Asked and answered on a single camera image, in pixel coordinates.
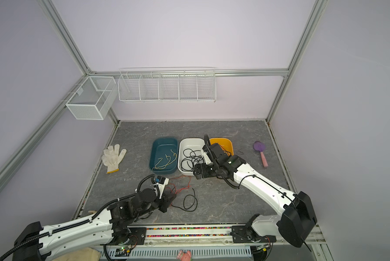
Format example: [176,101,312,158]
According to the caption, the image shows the black cables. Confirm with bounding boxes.
[170,188,199,213]

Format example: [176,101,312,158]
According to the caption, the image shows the black cable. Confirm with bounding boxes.
[180,148,206,172]

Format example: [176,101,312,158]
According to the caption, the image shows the yellow cable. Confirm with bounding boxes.
[152,149,177,171]

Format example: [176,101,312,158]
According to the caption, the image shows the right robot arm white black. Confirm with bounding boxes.
[193,142,317,248]

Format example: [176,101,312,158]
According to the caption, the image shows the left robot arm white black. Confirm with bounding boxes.
[0,175,176,261]

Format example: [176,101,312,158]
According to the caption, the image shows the yellow plastic bin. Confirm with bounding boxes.
[210,138,234,156]

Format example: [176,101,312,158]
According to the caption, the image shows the white plastic bin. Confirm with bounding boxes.
[177,138,208,176]

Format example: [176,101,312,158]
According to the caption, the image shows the purple pink toy trowel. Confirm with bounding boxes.
[253,141,268,168]

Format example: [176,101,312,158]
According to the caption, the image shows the dark teal plastic bin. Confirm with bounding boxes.
[149,137,179,175]

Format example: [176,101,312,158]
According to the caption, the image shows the pink object at front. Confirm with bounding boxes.
[176,250,192,261]

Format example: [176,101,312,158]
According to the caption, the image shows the white work glove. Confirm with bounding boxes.
[101,144,127,174]

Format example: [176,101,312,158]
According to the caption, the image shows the beige glove at front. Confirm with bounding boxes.
[53,248,101,261]

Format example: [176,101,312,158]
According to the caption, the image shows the small white mesh basket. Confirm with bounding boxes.
[66,76,118,120]

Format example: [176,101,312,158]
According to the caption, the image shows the long white wire basket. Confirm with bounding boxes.
[118,67,217,102]

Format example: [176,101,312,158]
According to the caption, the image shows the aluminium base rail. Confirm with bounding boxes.
[52,222,327,249]

